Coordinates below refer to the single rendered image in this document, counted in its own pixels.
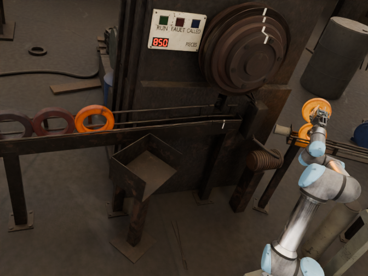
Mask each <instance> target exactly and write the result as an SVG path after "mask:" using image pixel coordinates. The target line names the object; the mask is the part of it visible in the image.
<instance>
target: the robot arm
mask: <svg viewBox="0 0 368 276"><path fill-rule="evenodd" d="M325 110H326V107H324V108H323V109H321V108H320V107H319V105H318V106H317V107H316V108H315V109H314V110H313V111H312V112H311V113H310V115H309V119H310V123H311V124H312V125H313V126H312V127H311V128H310V129H309V130H308V131H307V134H308V135H310V142H309V144H308V145H307V146H306V148H305V149H304V150H303V151H302V152H301V154H300V156H299V158H298V160H299V162H300V163H301V164H302V165H304V166H308V167H307V168H306V169H305V170H304V172H303V173H302V175H301V177H300V179H299V181H298V185H299V186H300V193H301V195H300V197H299V199H298V201H297V203H296V205H295V207H294V209H293V211H292V213H291V215H290V217H289V219H288V221H287V223H286V225H285V227H284V228H283V230H282V232H281V234H280V236H279V238H278V240H274V241H273V242H272V244H271V245H270V244H267V245H266V246H265V248H264V251H263V254H262V260H261V268H262V270H263V271H265V272H267V273H269V274H270V275H273V276H324V271H323V269H322V268H321V266H320V264H319V263H318V262H317V261H315V260H314V259H312V258H310V257H304V258H302V259H299V258H297V253H296V250H297V248H298V246H299V244H300V242H301V240H302V238H303V236H304V234H305V233H306V231H307V229H308V227H309V225H310V223H311V221H312V219H313V217H314V216H315V214H316V212H317V210H318V209H319V207H320V205H321V204H325V203H326V202H327V200H328V199H331V200H333V201H336V202H339V203H350V202H353V201H355V200H356V199H358V197H359V196H360V194H361V186H360V184H359V182H358V181H357V180H356V179H355V178H353V177H351V176H349V174H348V173H347V172H346V171H345V169H344V167H345V164H344V162H341V161H340V160H338V159H335V158H332V157H329V156H327V155H325V154H324V153H325V149H326V146H325V141H326V129H325V127H326V123H327V122H328V121H329V119H330V112H329V114H328V112H326V111H325ZM328 116H329V118H328Z"/></svg>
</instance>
